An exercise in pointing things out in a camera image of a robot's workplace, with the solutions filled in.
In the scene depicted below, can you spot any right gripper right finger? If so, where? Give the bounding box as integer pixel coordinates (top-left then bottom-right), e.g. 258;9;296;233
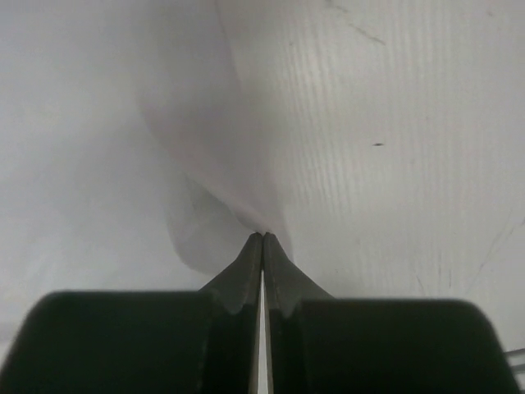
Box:
262;234;517;393

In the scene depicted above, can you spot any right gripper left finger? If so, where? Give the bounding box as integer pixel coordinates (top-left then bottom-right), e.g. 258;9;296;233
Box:
1;233;263;393

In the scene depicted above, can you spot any white t shirt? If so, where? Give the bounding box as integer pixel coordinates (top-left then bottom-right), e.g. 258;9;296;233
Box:
0;0;296;346

